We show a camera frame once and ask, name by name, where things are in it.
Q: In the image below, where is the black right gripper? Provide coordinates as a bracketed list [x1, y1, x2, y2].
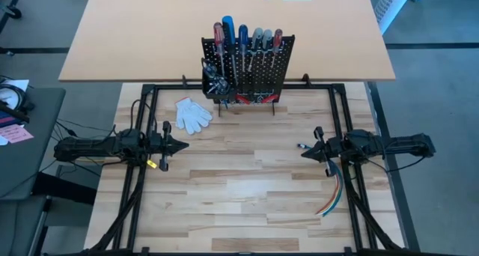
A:
[301, 127, 351, 177]

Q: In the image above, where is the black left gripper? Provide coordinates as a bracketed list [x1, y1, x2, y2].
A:
[141, 121, 189, 171]

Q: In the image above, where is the clear red-handled screwdriver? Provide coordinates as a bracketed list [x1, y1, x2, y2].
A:
[212, 22, 228, 77]

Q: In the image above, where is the grey-handled screwdriver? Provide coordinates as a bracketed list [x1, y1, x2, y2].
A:
[260, 28, 273, 65]
[247, 27, 264, 73]

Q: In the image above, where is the large blue black screwdriver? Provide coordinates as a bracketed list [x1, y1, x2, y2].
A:
[221, 15, 239, 85]

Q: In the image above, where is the dark-handled screwdriver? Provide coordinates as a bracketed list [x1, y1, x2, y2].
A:
[238, 23, 249, 73]

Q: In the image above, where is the white knit glove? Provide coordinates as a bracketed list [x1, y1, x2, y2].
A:
[174, 97, 214, 135]

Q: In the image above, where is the black pegboard bin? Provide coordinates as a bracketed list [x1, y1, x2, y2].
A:
[201, 57, 237, 102]

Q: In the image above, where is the shiny metal tool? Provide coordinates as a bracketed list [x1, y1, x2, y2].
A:
[201, 57, 219, 78]
[206, 76, 228, 94]

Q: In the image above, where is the black metal pegboard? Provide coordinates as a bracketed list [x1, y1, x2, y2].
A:
[201, 34, 296, 118]

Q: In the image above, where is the tan wooden desk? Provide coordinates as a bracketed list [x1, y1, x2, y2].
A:
[58, 0, 397, 82]

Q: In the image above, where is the grey side table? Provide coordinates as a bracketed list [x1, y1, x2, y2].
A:
[0, 86, 67, 201]

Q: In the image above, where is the grey metal table leg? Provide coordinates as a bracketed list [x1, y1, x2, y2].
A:
[28, 195, 52, 256]

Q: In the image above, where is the pink paper note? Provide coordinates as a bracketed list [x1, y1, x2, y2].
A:
[0, 124, 35, 144]

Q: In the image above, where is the white paper sheet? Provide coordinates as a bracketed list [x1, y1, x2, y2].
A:
[0, 79, 30, 111]

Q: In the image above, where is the white perforated case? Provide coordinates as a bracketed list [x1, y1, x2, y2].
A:
[373, 0, 419, 35]

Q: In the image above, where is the black chair caster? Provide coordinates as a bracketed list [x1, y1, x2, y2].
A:
[0, 3, 22, 20]

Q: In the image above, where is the multicoloured cable bundle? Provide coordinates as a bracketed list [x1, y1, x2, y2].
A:
[297, 142, 344, 217]

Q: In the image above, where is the black aluminium rig frame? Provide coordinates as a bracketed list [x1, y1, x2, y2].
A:
[85, 73, 422, 256]

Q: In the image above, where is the chrome wire ring rack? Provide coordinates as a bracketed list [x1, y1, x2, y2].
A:
[219, 90, 281, 104]

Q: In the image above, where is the small red-handled screwdriver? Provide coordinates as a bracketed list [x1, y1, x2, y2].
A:
[269, 28, 284, 69]

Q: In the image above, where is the black cable coil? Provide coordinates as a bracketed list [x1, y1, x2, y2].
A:
[0, 82, 37, 117]

